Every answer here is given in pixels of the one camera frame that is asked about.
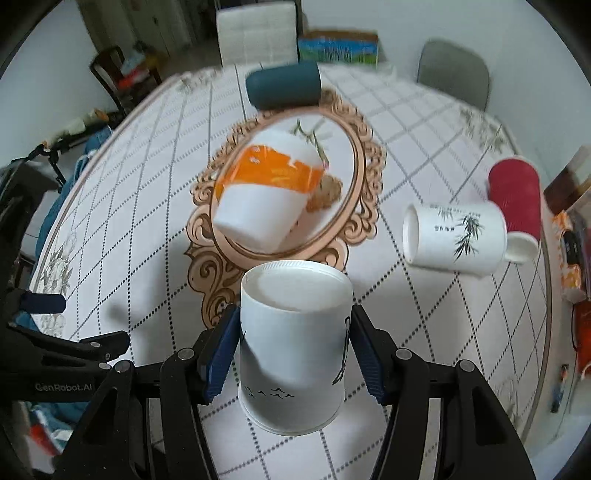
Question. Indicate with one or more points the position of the colourful printed cardboard box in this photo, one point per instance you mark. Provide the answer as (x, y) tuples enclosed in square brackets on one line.
[(337, 48)]

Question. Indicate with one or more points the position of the red ribbed paper cup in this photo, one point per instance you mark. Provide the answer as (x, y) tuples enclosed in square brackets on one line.
[(517, 198)]

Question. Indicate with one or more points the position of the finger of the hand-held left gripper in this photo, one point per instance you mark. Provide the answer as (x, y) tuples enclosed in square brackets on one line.
[(92, 347), (41, 303)]

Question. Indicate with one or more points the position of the orange and white paper cup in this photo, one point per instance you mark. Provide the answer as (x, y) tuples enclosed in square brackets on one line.
[(258, 207)]

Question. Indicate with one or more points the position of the dark teal cup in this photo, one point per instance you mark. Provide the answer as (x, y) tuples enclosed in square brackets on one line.
[(284, 83)]

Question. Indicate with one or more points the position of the blue cloth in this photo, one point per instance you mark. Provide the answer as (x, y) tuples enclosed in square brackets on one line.
[(87, 157)]

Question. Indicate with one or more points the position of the orange patterned packet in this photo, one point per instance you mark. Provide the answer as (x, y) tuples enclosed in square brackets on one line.
[(572, 277)]

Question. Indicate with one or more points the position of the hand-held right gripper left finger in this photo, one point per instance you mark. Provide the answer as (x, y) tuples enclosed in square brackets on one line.
[(220, 360)]

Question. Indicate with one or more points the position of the white bird print paper cup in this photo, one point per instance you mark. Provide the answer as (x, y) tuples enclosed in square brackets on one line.
[(295, 350)]

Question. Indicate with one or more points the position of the white mug bamboo print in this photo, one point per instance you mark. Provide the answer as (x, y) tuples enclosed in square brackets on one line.
[(455, 240)]

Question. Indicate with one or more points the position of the grey chair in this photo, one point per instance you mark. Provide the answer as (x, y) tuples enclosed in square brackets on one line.
[(455, 69)]

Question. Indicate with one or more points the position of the ornate oval peach tray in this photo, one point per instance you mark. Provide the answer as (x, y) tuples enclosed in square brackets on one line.
[(205, 272)]

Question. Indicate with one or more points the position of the dark wooden chair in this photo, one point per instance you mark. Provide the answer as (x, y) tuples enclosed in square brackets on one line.
[(108, 69)]

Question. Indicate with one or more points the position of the white padded chair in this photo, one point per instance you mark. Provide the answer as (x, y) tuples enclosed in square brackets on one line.
[(256, 32)]

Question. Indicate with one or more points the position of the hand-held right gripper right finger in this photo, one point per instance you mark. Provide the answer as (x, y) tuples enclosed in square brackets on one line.
[(367, 360)]

